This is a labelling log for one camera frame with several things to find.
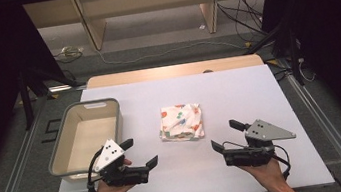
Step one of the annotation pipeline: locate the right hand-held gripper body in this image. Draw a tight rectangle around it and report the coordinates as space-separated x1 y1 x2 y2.
218 114 301 172

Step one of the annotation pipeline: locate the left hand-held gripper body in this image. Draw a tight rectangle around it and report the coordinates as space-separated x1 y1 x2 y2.
89 133 153 191

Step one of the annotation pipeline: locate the grey plastic basket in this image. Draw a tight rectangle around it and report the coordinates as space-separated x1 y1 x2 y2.
40 96 132 186

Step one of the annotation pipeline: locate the white patterned cloth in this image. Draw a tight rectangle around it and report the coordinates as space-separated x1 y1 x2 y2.
155 101 207 146

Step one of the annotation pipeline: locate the person's right hand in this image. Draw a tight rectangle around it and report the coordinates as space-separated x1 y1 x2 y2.
238 155 290 192

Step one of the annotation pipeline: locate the white table mat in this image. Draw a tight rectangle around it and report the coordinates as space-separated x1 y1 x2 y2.
35 56 336 192

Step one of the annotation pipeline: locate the wooden table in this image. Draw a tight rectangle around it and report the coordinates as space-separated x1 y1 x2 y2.
84 52 265 91

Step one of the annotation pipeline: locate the black tripod stand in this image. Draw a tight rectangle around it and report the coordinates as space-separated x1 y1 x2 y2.
241 19 307 94
14 59 93 132

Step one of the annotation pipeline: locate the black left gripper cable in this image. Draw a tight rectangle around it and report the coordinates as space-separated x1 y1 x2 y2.
81 147 111 192

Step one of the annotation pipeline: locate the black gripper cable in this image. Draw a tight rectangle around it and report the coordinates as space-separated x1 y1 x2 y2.
81 147 111 192
220 132 294 189

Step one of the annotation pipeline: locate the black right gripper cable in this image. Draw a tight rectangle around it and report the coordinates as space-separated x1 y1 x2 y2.
220 132 294 189

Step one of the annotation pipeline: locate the coiled white cable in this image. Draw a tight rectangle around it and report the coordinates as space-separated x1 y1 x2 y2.
52 44 87 66

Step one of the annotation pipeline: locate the bundle of black cables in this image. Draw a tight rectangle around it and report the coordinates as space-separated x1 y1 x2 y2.
216 0 270 47

